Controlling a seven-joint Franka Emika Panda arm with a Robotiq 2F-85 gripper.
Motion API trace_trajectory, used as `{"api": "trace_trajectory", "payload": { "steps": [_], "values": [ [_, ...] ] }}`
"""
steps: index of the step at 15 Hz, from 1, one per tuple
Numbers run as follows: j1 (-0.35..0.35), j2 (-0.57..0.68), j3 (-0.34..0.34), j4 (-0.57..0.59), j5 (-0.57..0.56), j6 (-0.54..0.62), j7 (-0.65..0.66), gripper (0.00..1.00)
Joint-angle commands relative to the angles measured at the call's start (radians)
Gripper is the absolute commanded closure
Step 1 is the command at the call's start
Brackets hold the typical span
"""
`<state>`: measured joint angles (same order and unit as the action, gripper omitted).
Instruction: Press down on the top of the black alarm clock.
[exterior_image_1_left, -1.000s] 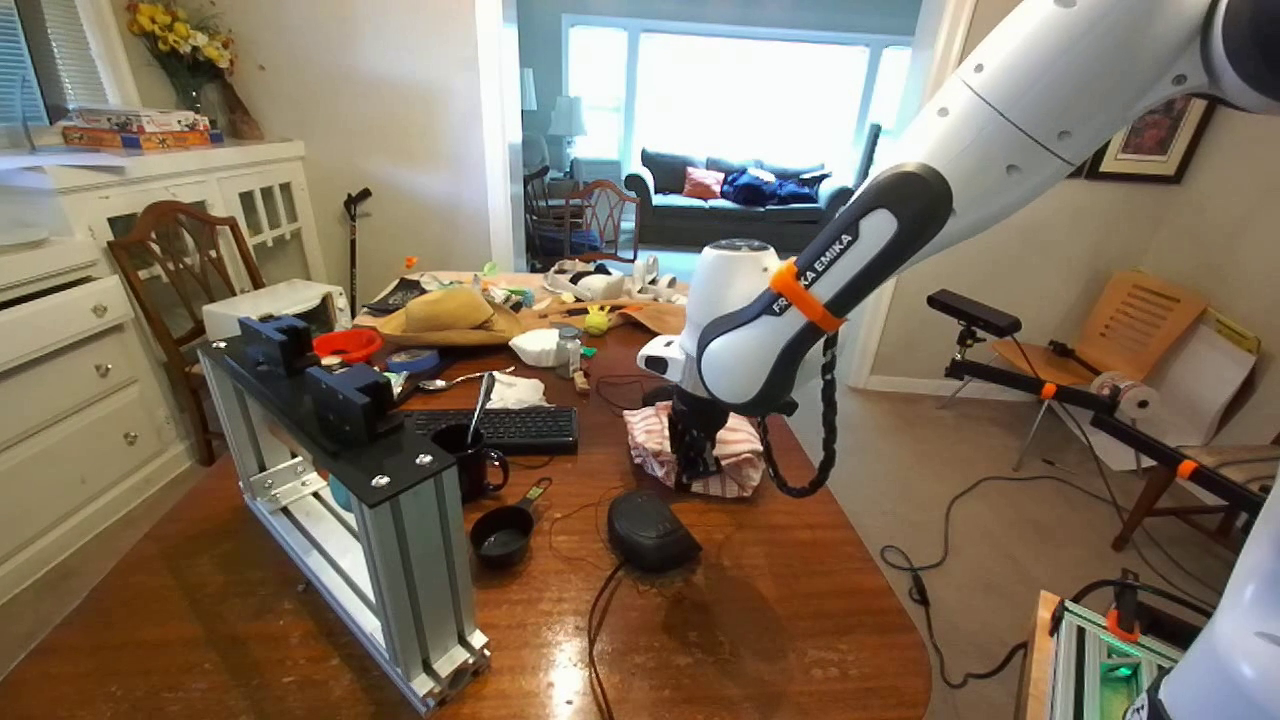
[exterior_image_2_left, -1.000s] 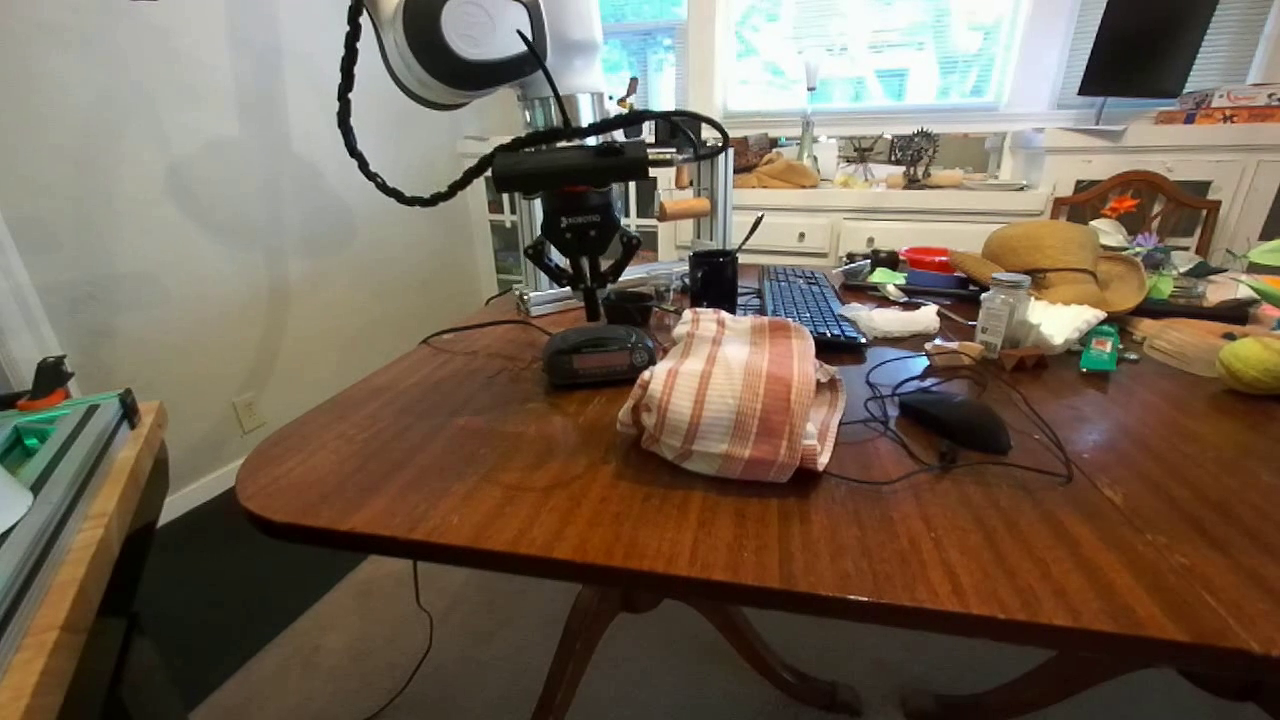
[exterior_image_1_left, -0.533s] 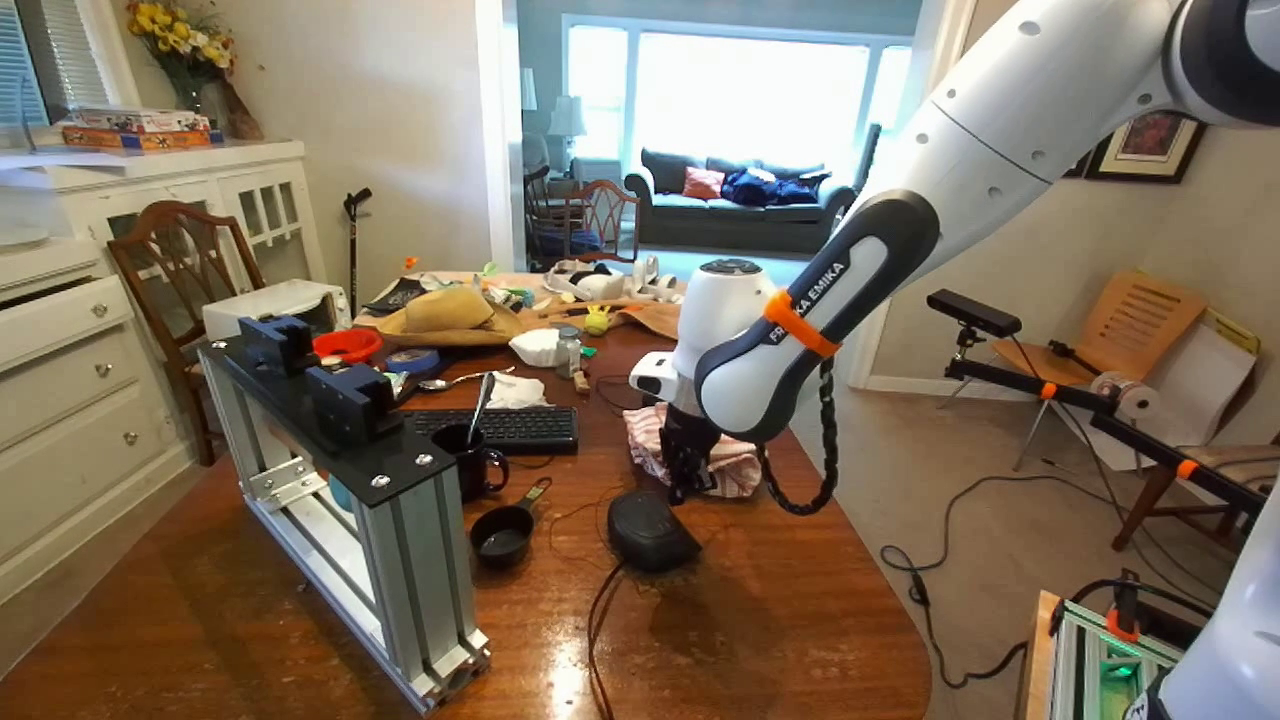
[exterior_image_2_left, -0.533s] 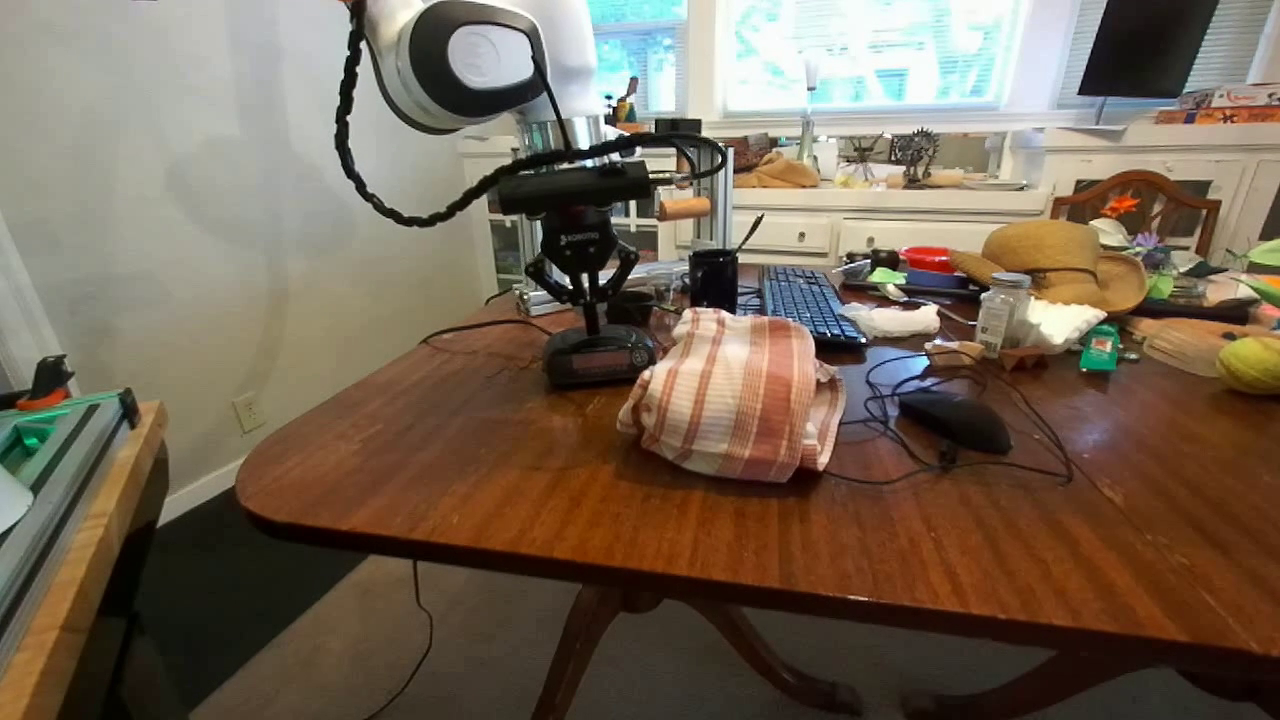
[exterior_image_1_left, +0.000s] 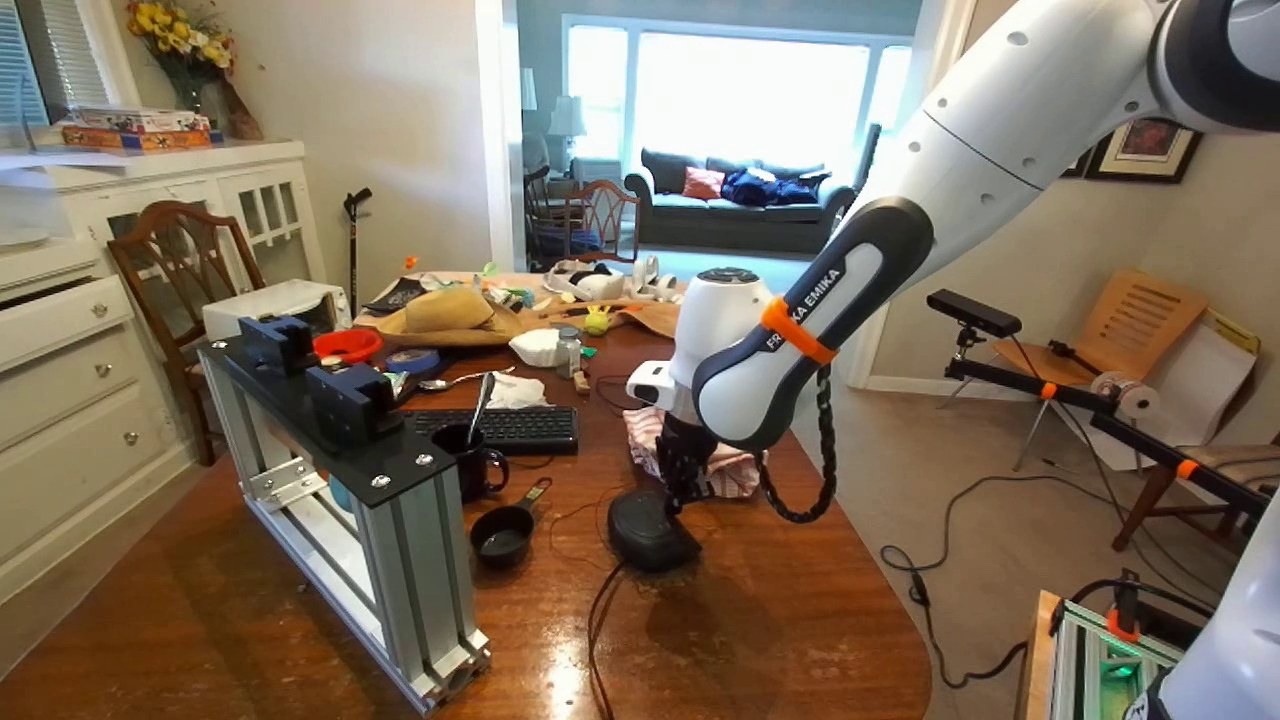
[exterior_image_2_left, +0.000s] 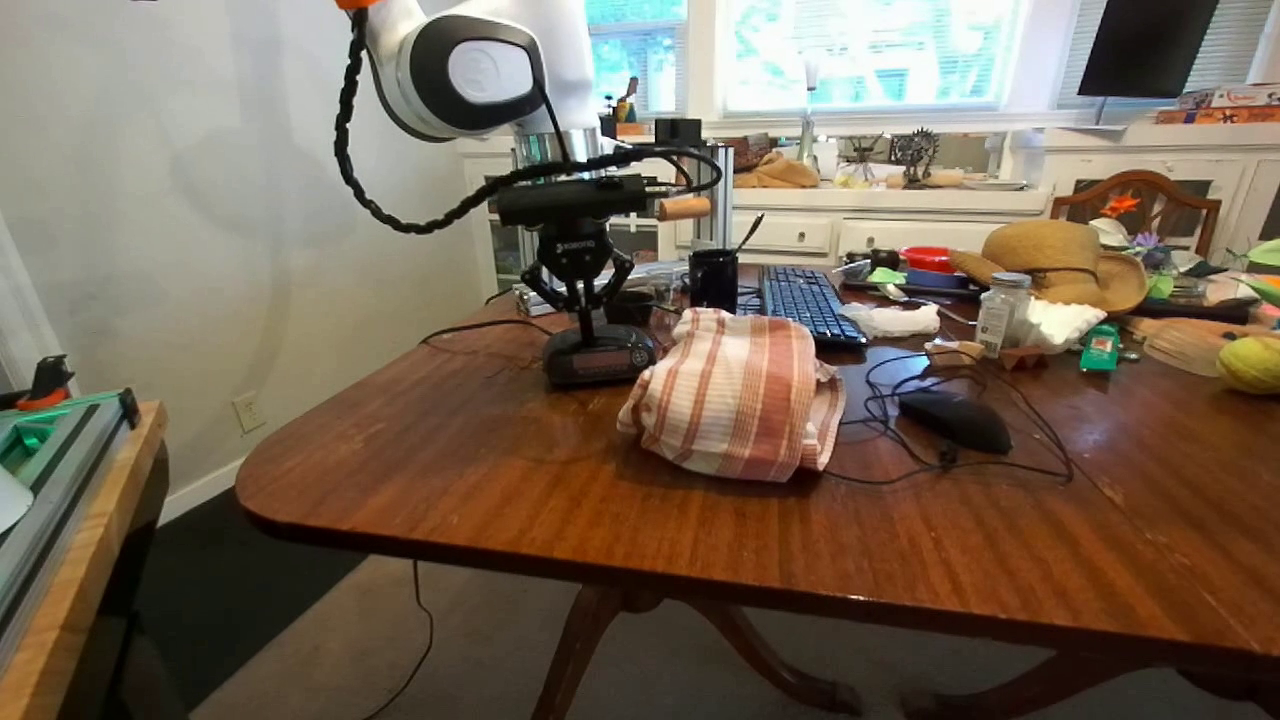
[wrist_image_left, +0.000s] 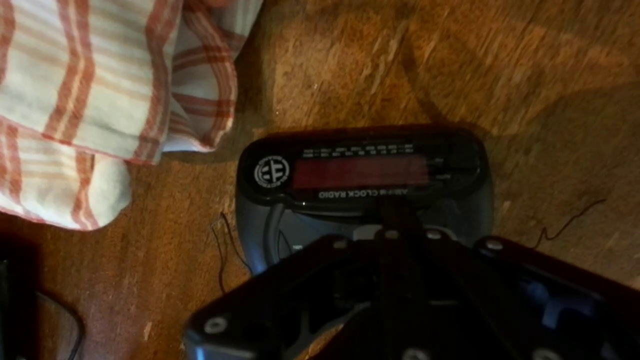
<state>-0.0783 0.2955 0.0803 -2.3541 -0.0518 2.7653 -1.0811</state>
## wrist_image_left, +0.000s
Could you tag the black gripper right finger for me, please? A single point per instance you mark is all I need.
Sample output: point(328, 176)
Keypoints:
point(475, 311)

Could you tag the red white striped cloth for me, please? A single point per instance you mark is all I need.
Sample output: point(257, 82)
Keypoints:
point(90, 88)

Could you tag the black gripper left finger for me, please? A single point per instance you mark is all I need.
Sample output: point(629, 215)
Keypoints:
point(355, 298)

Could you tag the black alarm clock radio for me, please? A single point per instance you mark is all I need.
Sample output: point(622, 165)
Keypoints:
point(295, 188)

